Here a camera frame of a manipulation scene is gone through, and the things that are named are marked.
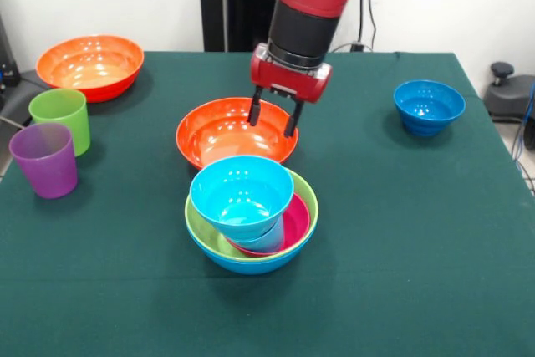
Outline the blue cable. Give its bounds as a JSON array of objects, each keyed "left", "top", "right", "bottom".
[{"left": 512, "top": 80, "right": 535, "bottom": 161}]

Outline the light blue cup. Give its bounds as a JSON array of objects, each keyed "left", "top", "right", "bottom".
[{"left": 225, "top": 214, "right": 287, "bottom": 254}]

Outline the large orange bowl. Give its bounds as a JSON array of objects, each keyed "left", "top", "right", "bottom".
[
  {"left": 175, "top": 96, "right": 300, "bottom": 171},
  {"left": 35, "top": 35, "right": 145, "bottom": 104}
]

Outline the green cup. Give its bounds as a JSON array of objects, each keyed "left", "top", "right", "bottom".
[{"left": 28, "top": 89, "right": 91, "bottom": 157}]

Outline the grey stand foot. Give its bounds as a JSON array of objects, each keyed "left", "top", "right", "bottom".
[
  {"left": 487, "top": 61, "right": 535, "bottom": 124},
  {"left": 0, "top": 68, "right": 51, "bottom": 132}
]

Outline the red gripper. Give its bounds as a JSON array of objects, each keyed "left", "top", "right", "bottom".
[{"left": 247, "top": 42, "right": 334, "bottom": 139}]

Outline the small light blue bowl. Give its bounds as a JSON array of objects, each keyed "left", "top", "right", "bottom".
[{"left": 189, "top": 156, "right": 295, "bottom": 242}]

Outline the small dark blue bowl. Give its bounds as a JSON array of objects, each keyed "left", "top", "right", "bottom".
[{"left": 392, "top": 79, "right": 466, "bottom": 137}]

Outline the purple cup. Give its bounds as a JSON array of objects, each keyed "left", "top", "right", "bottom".
[{"left": 8, "top": 122, "right": 79, "bottom": 200}]

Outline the large blue bowl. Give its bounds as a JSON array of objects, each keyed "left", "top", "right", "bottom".
[{"left": 186, "top": 227, "right": 318, "bottom": 277}]

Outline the dark green table cloth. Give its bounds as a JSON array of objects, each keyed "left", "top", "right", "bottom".
[{"left": 0, "top": 51, "right": 535, "bottom": 357}]

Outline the large green bowl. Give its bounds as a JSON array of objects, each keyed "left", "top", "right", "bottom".
[{"left": 184, "top": 166, "right": 319, "bottom": 263}]

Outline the small pink bowl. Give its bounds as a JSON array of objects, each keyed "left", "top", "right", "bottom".
[{"left": 227, "top": 192, "right": 312, "bottom": 258}]

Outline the black equipment box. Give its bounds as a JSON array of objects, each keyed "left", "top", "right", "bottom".
[{"left": 0, "top": 13, "right": 21, "bottom": 89}]

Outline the black wall cable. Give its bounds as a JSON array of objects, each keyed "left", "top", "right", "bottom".
[{"left": 357, "top": 0, "right": 378, "bottom": 51}]

